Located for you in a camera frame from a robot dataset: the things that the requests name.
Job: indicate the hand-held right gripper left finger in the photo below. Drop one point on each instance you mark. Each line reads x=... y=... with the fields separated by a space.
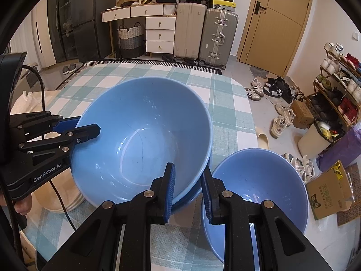
x=170 y=189

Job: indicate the wooden door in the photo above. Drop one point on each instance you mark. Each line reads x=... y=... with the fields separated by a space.
x=276 y=28

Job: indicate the white dressing table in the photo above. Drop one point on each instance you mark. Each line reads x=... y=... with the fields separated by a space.
x=159 y=35

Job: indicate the grey doormat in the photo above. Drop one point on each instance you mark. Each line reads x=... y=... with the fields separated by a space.
x=259 y=72

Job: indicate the scattered pile of shoes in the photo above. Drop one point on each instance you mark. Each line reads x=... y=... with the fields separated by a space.
x=279 y=90

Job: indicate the teal checked tablecloth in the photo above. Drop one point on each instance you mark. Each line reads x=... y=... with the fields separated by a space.
x=225 y=113

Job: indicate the black glass cabinet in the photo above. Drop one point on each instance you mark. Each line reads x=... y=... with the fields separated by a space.
x=57 y=28

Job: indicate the metal shoe rack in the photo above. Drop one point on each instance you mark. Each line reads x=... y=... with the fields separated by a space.
x=317 y=90

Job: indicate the beige slipper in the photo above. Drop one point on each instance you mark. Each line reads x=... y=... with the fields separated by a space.
x=263 y=139

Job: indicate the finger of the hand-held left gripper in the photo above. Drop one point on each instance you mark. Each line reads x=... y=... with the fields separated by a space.
x=67 y=122
x=84 y=134

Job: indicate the grey slipper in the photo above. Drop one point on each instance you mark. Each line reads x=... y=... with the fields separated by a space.
x=65 y=70
x=72 y=67

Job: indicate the person's left hand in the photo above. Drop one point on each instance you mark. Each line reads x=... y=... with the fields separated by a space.
x=24 y=206

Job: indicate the purple bag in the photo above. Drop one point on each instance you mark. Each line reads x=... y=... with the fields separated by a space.
x=341 y=149

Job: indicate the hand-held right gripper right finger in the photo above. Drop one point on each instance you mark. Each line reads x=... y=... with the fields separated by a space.
x=206 y=192

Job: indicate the blue bowl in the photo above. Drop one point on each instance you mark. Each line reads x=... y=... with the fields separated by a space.
x=253 y=175
x=189 y=197
x=141 y=124

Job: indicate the white trash bin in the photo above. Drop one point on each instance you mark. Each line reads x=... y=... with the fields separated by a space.
x=313 y=141

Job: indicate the dark grey refrigerator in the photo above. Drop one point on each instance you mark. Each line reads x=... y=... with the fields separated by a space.
x=90 y=19

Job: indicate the small brown cardboard box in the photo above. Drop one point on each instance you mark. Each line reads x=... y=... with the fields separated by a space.
x=301 y=115

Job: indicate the cream plate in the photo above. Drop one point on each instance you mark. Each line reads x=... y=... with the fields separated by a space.
x=74 y=205
x=67 y=210
x=56 y=194

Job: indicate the shoe rack with shoes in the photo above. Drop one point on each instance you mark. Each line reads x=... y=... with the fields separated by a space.
x=344 y=90

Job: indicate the cat print cardboard box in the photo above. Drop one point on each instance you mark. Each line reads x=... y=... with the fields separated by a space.
x=327 y=194

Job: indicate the silver suitcase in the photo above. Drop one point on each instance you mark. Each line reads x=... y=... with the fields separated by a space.
x=218 y=39

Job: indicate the white wardrobe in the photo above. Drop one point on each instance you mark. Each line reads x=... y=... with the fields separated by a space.
x=42 y=34

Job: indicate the beige suitcase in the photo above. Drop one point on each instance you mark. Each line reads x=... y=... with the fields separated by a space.
x=189 y=34

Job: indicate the woven laundry basket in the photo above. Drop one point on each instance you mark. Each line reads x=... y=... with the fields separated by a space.
x=130 y=42

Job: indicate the open cardboard box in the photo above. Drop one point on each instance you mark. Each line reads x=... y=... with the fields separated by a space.
x=125 y=1

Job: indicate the yellow black shoe box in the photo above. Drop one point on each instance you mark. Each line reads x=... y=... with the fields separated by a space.
x=222 y=5

